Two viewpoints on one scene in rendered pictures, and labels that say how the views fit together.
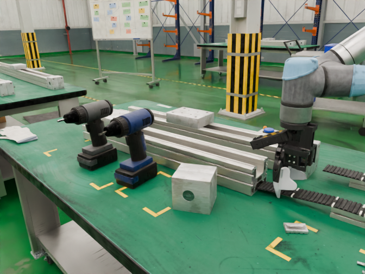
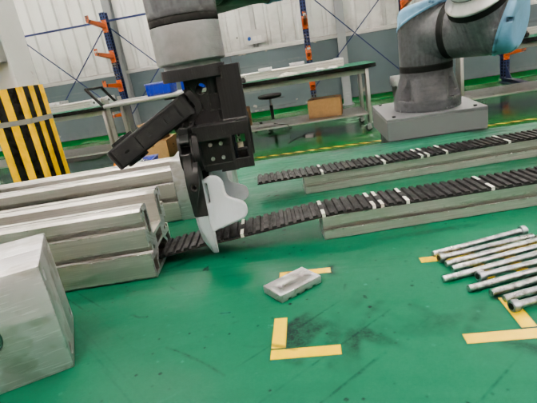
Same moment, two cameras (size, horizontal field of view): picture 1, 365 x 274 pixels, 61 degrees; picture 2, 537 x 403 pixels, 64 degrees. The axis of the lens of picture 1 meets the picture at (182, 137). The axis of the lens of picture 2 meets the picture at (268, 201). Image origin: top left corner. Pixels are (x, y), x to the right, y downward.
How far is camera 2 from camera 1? 0.40 m
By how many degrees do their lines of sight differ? 37
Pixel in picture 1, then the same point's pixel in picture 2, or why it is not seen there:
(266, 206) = (204, 277)
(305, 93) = not seen: outside the picture
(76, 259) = not seen: outside the picture
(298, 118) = (203, 46)
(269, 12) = (45, 69)
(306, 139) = (232, 96)
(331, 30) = (140, 81)
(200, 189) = (13, 304)
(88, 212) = not seen: outside the picture
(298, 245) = (326, 311)
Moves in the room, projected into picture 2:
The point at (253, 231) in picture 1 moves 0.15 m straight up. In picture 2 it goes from (214, 338) to (175, 169)
